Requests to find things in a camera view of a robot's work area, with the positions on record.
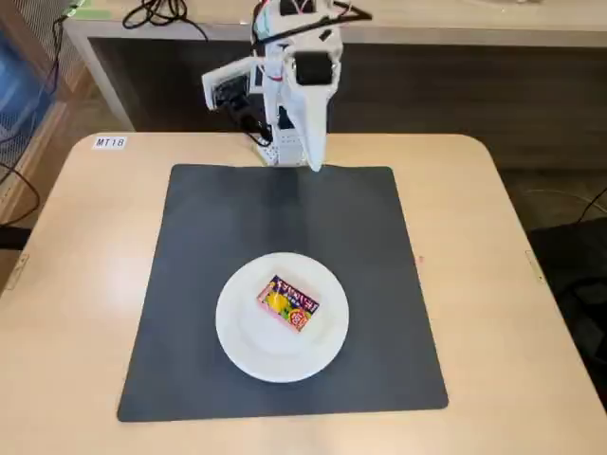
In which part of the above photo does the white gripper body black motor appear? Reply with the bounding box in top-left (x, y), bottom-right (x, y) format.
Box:
top-left (283, 27), bottom-right (344, 95)

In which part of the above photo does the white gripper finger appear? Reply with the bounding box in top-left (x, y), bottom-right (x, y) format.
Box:
top-left (283, 87), bottom-right (314, 170)
top-left (303, 84), bottom-right (334, 173)

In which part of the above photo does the yellow and purple candy box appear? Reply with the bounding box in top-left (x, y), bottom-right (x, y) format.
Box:
top-left (256, 274), bottom-right (322, 335)

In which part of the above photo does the round white dish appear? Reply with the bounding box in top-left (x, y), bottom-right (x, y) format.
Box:
top-left (215, 252), bottom-right (351, 384)

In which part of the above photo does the beige background desk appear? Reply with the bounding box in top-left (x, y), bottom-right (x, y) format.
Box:
top-left (63, 0), bottom-right (607, 133)

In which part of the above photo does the white MT18 label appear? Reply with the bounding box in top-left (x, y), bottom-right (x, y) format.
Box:
top-left (92, 136), bottom-right (129, 151)

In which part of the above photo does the dark grey square mat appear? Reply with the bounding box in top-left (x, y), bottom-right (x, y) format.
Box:
top-left (117, 163), bottom-right (450, 423)

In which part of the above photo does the green tape strip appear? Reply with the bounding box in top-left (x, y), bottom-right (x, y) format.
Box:
top-left (65, 0), bottom-right (113, 20)

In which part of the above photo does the blue plastic bin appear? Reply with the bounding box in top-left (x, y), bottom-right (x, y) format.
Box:
top-left (0, 27), bottom-right (59, 130)

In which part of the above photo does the black camera cable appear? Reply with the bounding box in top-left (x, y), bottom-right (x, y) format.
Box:
top-left (226, 98), bottom-right (274, 146)

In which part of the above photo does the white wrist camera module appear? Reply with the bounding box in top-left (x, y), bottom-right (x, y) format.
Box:
top-left (201, 59), bottom-right (253, 113)

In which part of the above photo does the black coiled cable bundle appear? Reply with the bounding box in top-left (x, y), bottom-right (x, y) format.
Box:
top-left (121, 0), bottom-right (210, 42)

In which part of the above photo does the small metal table bracket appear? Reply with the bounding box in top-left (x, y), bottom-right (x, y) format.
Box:
top-left (524, 248), bottom-right (547, 283)

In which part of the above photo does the black cable on floor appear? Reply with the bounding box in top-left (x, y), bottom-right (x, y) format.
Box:
top-left (0, 159), bottom-right (40, 225)

